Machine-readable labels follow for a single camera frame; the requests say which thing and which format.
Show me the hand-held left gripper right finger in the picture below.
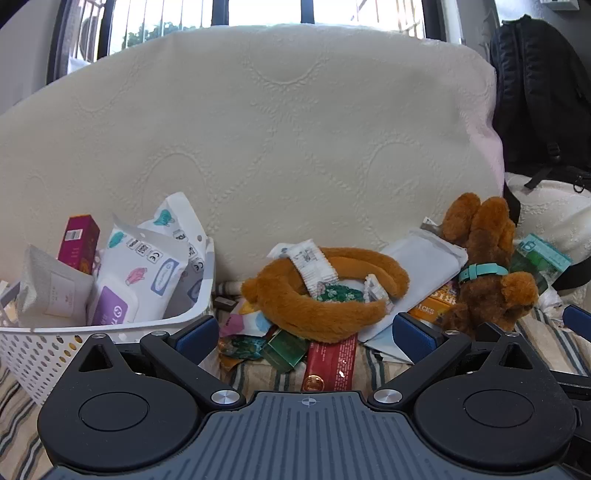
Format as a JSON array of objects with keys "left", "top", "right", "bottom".
[{"left": 367, "top": 313, "right": 558, "bottom": 411}]

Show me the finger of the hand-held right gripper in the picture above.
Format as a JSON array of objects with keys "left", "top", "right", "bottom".
[{"left": 562, "top": 304, "right": 591, "bottom": 330}]

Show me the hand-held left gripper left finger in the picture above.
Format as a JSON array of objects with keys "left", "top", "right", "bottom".
[{"left": 76, "top": 316, "right": 246, "bottom": 412}]

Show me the green box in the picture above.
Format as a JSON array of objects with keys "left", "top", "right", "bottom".
[{"left": 262, "top": 329, "right": 308, "bottom": 373}]

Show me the red packet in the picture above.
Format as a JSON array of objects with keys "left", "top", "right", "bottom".
[{"left": 302, "top": 338, "right": 359, "bottom": 393}]

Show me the brown long-armed plush toy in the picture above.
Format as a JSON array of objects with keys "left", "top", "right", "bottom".
[{"left": 241, "top": 247, "right": 411, "bottom": 343}]

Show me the white perforated plastic basket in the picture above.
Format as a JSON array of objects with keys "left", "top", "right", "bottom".
[{"left": 0, "top": 235, "right": 218, "bottom": 407}]

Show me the orange snack box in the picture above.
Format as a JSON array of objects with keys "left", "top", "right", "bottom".
[{"left": 409, "top": 282, "right": 462, "bottom": 329}]

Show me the colourful dotted packet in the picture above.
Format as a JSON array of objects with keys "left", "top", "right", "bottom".
[{"left": 218, "top": 299, "right": 274, "bottom": 341}]

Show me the small white sachet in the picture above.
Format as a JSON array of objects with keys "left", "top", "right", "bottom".
[{"left": 364, "top": 274, "right": 394, "bottom": 306}]

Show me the large white pouch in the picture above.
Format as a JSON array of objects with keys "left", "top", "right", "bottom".
[{"left": 359, "top": 228, "right": 469, "bottom": 363}]

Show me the teal box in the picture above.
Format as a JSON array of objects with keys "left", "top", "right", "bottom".
[{"left": 510, "top": 233, "right": 573, "bottom": 296}]

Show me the green patterned sachet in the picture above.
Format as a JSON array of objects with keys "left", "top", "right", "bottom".
[{"left": 318, "top": 283, "right": 366, "bottom": 304}]

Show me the white wipes pack purple label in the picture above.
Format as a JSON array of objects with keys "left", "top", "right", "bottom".
[{"left": 88, "top": 220, "right": 191, "bottom": 326}]

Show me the brown plush dog teal collar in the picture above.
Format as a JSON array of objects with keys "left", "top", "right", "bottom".
[{"left": 436, "top": 191, "right": 541, "bottom": 339}]

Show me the small grey packet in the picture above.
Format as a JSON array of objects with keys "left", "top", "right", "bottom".
[{"left": 419, "top": 216, "right": 445, "bottom": 239}]

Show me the white printed packet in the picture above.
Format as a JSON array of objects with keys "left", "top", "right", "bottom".
[{"left": 137, "top": 191, "right": 209, "bottom": 280}]

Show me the cream cushion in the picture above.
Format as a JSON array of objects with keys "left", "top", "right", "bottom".
[{"left": 503, "top": 172, "right": 591, "bottom": 280}]

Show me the white printed sachet strip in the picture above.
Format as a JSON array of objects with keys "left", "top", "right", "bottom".
[{"left": 268, "top": 239, "right": 336, "bottom": 297}]

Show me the maroon box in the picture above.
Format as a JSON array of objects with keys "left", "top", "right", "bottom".
[{"left": 58, "top": 215, "right": 101, "bottom": 276}]

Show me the grey-white pouch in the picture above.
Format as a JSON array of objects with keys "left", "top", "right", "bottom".
[{"left": 16, "top": 244, "right": 96, "bottom": 326}]

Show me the white quilted mattress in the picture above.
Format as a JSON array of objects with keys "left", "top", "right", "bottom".
[{"left": 0, "top": 23, "right": 507, "bottom": 296}]

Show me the black backpack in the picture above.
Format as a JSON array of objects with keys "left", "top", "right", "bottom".
[{"left": 488, "top": 14, "right": 591, "bottom": 195}]

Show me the barred window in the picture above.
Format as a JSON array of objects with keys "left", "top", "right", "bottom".
[{"left": 48, "top": 0, "right": 451, "bottom": 86}]

